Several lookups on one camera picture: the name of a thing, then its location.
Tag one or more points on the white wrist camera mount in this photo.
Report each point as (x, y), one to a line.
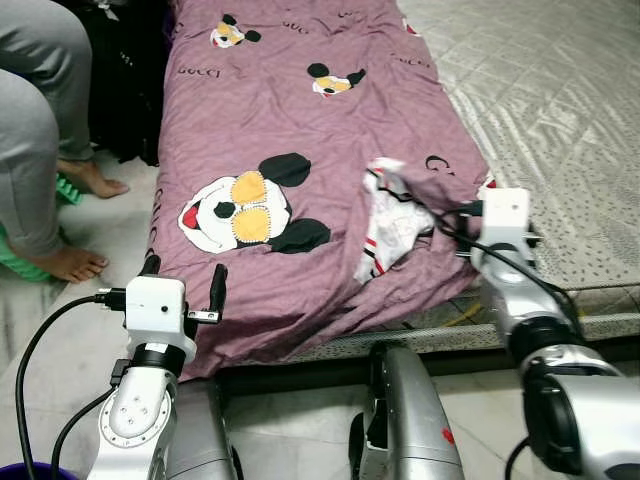
(155, 308)
(505, 215)

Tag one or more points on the grey left robot leg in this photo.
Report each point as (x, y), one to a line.
(200, 440)

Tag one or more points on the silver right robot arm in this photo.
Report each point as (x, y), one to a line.
(590, 400)

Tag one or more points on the white quilted mattress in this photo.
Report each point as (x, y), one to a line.
(550, 100)

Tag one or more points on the pink cartoon mouse blanket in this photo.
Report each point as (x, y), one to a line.
(300, 120)

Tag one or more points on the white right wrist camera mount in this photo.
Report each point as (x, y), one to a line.
(505, 215)

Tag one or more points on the green plastic stool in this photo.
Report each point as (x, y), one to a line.
(20, 268)

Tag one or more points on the person in grey trousers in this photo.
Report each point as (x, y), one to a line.
(30, 150)

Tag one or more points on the black bag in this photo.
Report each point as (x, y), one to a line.
(130, 80)

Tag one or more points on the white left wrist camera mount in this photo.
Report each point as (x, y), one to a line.
(155, 308)

